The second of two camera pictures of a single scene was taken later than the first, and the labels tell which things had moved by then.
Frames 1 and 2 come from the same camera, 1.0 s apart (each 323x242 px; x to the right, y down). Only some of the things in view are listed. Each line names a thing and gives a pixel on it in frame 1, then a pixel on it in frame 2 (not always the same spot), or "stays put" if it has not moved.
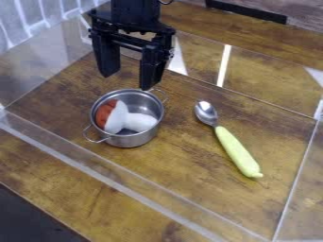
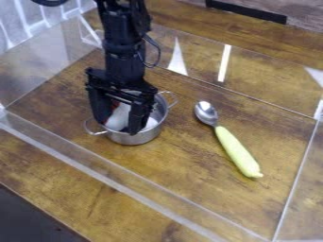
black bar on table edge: x=246 y=11 stays put
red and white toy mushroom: x=115 y=119 stays put
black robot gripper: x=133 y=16 → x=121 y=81
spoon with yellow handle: x=208 y=114 stays put
